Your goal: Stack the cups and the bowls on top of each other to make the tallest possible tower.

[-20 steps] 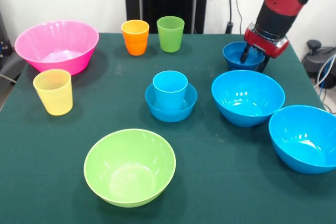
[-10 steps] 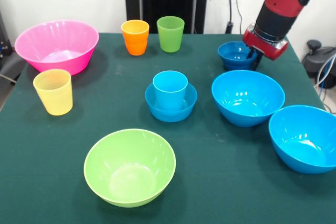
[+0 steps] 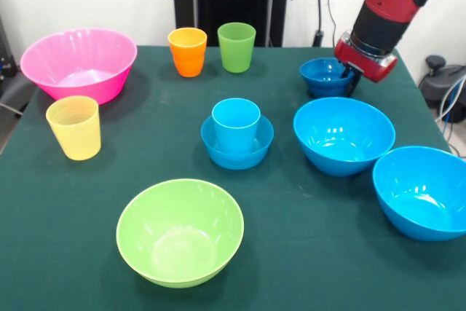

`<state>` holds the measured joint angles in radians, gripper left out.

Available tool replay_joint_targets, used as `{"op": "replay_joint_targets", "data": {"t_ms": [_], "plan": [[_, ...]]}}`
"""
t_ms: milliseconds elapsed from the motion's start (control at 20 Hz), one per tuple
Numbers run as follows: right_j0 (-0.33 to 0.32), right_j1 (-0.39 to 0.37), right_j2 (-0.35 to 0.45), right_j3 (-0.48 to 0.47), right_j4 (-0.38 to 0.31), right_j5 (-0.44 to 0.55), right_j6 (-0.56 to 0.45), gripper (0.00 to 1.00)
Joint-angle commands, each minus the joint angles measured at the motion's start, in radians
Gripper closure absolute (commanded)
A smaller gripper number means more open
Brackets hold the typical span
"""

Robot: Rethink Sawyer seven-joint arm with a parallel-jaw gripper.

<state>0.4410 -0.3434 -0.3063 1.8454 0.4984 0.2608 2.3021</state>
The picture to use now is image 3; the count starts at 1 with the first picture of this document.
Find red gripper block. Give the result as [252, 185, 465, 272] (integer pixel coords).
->
[333, 30, 399, 98]

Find small dark blue bowl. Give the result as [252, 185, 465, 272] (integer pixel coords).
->
[299, 57, 356, 99]

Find large blue bowl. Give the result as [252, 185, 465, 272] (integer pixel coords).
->
[293, 97, 397, 178]
[371, 146, 466, 243]

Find light blue cup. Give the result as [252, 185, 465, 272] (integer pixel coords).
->
[211, 98, 261, 154]

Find small ribbed blue bowl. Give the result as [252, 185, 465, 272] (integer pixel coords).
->
[200, 114, 275, 171]

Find lime green bowl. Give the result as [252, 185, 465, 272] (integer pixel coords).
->
[116, 178, 245, 289]

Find black equipment base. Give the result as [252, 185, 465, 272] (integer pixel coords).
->
[0, 15, 25, 119]
[418, 55, 466, 108]

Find green cup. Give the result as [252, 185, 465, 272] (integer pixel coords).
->
[217, 22, 257, 74]

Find dark green table cloth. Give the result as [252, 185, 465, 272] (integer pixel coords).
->
[0, 44, 466, 311]

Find orange cup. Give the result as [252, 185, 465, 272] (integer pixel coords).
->
[167, 27, 208, 79]

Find large pink bowl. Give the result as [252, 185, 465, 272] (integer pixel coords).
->
[20, 27, 138, 106]

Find yellow ribbed cup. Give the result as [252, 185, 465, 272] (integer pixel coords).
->
[45, 95, 102, 162]

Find blue cable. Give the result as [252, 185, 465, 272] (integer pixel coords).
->
[440, 81, 466, 125]

